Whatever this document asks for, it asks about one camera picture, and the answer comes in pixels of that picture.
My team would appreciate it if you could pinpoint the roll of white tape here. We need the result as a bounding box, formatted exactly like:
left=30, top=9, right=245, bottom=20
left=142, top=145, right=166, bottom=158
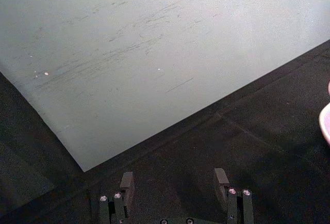
left=319, top=81, right=330, bottom=144

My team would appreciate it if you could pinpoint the black table cloth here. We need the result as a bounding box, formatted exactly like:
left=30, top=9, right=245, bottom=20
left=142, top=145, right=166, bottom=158
left=0, top=39, right=330, bottom=224

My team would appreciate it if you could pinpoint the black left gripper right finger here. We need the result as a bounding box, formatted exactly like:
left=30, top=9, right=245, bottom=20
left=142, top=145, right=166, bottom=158
left=213, top=168, right=254, bottom=224

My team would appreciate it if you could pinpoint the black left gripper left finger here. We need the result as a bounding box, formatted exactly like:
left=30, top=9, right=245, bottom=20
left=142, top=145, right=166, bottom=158
left=98, top=171, right=136, bottom=224

